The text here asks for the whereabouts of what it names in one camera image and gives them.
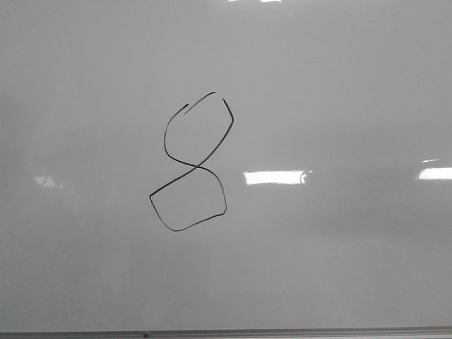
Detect white whiteboard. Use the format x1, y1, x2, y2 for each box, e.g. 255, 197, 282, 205
1, 1, 451, 332

